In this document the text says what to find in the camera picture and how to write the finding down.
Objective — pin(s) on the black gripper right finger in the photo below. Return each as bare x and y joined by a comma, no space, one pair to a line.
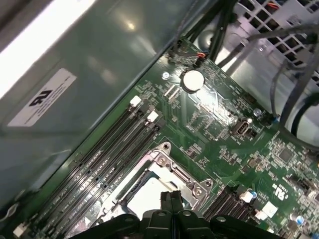
192,224

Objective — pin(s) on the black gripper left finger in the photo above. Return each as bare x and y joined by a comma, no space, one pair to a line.
154,224

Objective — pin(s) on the silver square CPU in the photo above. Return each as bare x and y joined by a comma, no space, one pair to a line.
144,199

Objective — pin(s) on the CPU socket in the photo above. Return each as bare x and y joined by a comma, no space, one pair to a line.
162,159

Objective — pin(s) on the metal socket cover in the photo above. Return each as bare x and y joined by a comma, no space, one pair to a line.
134,181

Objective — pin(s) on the green motherboard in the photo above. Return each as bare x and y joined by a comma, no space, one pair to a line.
211,139

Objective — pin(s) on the metal internal USB port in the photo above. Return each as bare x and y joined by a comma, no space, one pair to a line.
241,128

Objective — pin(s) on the black square chip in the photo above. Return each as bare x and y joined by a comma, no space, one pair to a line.
285,155

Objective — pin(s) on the silver board screw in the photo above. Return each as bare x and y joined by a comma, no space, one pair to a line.
256,112
165,75

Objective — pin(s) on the silver coin cell battery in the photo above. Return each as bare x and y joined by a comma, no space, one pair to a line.
193,80

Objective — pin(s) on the white label sticker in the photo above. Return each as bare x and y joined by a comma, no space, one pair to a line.
42,99

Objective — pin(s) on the black open PC case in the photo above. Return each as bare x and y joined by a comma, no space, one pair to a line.
99,62

